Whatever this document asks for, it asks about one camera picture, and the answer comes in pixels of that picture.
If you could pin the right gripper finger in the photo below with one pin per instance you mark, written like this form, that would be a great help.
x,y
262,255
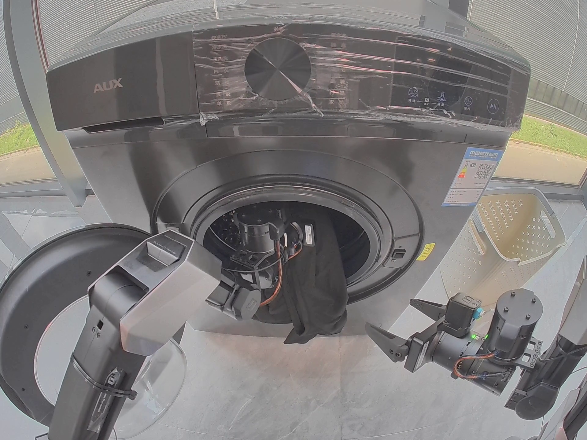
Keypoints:
x,y
393,345
433,310

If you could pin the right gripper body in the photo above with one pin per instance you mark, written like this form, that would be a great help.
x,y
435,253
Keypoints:
x,y
438,349

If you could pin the black garment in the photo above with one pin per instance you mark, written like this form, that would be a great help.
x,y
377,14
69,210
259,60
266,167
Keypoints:
x,y
321,282

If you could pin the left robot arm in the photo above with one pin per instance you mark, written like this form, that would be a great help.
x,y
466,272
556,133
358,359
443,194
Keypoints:
x,y
156,291

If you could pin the cream laundry basket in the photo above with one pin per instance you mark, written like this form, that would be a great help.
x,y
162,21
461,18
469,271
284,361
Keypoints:
x,y
509,245

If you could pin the grey washing machine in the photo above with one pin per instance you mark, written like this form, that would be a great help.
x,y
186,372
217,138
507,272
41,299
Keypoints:
x,y
284,158

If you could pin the washing machine door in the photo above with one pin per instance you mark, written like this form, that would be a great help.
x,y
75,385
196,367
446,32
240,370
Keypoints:
x,y
41,287

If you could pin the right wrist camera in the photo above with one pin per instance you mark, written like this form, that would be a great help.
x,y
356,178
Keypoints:
x,y
463,312

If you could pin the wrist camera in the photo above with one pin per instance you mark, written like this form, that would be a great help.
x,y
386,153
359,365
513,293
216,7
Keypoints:
x,y
308,234
463,312

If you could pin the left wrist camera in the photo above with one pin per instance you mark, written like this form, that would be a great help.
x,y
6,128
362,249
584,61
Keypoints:
x,y
308,234

